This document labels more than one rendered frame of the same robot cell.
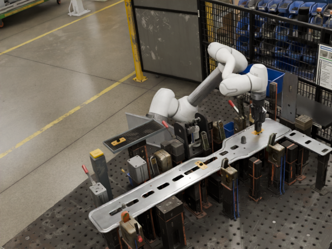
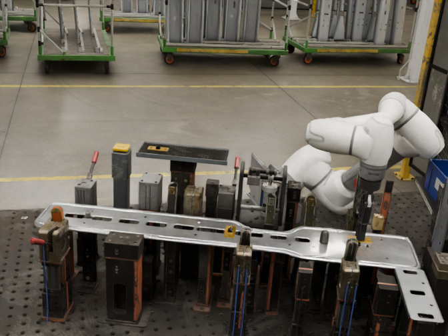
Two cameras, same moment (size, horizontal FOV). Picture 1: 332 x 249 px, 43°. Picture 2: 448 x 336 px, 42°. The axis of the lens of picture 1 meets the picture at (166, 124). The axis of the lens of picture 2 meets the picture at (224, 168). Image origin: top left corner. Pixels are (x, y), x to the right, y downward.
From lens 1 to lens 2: 1.37 m
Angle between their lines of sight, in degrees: 32
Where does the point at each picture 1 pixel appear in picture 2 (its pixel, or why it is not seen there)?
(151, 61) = not seen: hidden behind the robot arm
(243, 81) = (340, 131)
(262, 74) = (375, 133)
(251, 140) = (337, 245)
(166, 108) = (303, 171)
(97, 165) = (114, 162)
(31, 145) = (201, 180)
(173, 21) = not seen: outside the picture
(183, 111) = (327, 189)
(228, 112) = (413, 233)
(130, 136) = (177, 151)
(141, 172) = (146, 194)
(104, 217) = not seen: hidden behind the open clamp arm
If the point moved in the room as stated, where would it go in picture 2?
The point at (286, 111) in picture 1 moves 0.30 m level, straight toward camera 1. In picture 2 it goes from (437, 239) to (379, 261)
